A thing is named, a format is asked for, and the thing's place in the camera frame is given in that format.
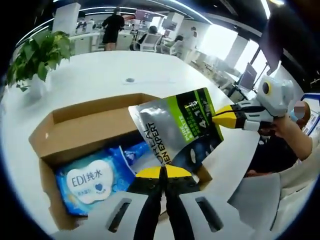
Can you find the grey green soft item pouch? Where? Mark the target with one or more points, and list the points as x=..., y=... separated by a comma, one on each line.
x=175, y=120

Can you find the plain blue wipes pack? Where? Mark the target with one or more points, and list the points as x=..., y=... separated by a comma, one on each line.
x=140, y=152

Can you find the blue wet wipes pack white label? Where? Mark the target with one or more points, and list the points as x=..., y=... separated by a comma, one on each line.
x=87, y=180

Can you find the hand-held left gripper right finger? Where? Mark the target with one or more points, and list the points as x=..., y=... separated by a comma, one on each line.
x=190, y=220

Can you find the white office chair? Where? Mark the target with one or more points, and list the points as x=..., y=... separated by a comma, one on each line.
x=151, y=42

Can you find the grey chair backrest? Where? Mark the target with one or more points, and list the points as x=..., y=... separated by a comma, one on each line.
x=257, y=195

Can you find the straight ceiling strip light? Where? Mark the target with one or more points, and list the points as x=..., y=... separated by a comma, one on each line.
x=265, y=8

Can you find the pink wall screen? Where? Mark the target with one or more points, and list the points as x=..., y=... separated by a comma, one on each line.
x=145, y=15

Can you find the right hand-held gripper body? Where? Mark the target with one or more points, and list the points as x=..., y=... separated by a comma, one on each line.
x=278, y=97

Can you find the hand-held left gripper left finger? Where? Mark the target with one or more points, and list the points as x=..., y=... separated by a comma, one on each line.
x=115, y=220

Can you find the brown cardboard shoe box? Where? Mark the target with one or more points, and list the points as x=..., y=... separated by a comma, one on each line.
x=85, y=117

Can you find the person's right hand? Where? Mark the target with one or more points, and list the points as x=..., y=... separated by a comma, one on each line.
x=276, y=127

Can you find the person's dark trousers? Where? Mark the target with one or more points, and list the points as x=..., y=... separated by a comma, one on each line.
x=272, y=155

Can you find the dark computer monitor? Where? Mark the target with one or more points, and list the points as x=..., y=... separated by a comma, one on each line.
x=248, y=76

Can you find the green potted plant white pot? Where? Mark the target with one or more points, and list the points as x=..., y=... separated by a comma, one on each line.
x=37, y=57

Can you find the grey hanging monitor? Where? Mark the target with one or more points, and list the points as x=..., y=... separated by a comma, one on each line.
x=169, y=24

